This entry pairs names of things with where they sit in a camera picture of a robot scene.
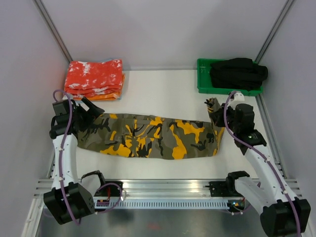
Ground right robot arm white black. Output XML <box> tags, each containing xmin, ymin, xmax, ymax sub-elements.
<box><xmin>208</xmin><ymin>104</ymin><xmax>311</xmax><ymax>237</ymax></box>

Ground orange folded trousers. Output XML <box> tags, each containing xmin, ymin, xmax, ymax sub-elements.
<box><xmin>65</xmin><ymin>73</ymin><xmax>125</xmax><ymax>101</ymax></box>

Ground green plastic tray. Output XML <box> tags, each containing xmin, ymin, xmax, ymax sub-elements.
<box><xmin>197</xmin><ymin>59</ymin><xmax>263</xmax><ymax>96</ymax></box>

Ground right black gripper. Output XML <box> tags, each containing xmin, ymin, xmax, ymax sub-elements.
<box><xmin>210</xmin><ymin>103</ymin><xmax>240</xmax><ymax>132</ymax></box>

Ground corner aluminium post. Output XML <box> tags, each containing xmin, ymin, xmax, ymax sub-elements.
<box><xmin>255</xmin><ymin>0</ymin><xmax>296</xmax><ymax>63</ymax></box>
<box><xmin>32</xmin><ymin>0</ymin><xmax>73</xmax><ymax>63</ymax></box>

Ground red white folded trousers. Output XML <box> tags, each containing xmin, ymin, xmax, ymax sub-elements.
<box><xmin>64</xmin><ymin>61</ymin><xmax>112</xmax><ymax>90</ymax></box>

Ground black trousers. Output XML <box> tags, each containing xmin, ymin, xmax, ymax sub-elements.
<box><xmin>209</xmin><ymin>58</ymin><xmax>269</xmax><ymax>91</ymax></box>

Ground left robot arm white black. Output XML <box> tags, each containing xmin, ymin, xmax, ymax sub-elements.
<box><xmin>43</xmin><ymin>97</ymin><xmax>104</xmax><ymax>225</ymax></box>

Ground left corner aluminium post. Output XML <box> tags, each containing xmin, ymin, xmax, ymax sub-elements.
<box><xmin>32</xmin><ymin>0</ymin><xmax>73</xmax><ymax>63</ymax></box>

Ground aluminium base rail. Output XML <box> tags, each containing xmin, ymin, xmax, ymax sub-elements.
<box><xmin>32</xmin><ymin>179</ymin><xmax>302</xmax><ymax>199</ymax></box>

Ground camouflage yellow green trousers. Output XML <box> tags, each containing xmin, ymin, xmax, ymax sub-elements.
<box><xmin>78</xmin><ymin>113</ymin><xmax>225</xmax><ymax>160</ymax></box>

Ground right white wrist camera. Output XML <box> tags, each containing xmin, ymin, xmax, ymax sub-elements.
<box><xmin>228</xmin><ymin>91</ymin><xmax>245</xmax><ymax>108</ymax></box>

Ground right corner aluminium post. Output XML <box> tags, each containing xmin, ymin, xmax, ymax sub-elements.
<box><xmin>255</xmin><ymin>0</ymin><xmax>296</xmax><ymax>63</ymax></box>

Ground white slotted cable duct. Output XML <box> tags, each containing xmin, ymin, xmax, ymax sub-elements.
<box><xmin>93</xmin><ymin>199</ymin><xmax>235</xmax><ymax>210</ymax></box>

